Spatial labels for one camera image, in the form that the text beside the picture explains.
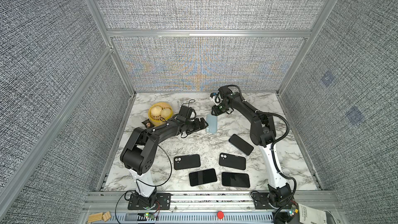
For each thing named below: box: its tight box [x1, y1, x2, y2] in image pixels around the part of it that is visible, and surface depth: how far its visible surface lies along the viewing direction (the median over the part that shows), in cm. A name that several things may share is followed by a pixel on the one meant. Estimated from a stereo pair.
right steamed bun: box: [160, 107, 172, 119], surface depth 101 cm
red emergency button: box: [217, 210, 224, 220], surface depth 70 cm
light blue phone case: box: [205, 114, 218, 134], surface depth 102 cm
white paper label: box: [298, 203, 328, 224], surface depth 70 cm
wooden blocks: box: [87, 211, 112, 223], surface depth 70 cm
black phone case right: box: [218, 152, 247, 171], surface depth 88 cm
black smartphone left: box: [188, 168, 218, 187], surface depth 82 cm
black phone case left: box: [173, 154, 202, 170], surface depth 88 cm
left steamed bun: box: [150, 106, 163, 117], surface depth 104 cm
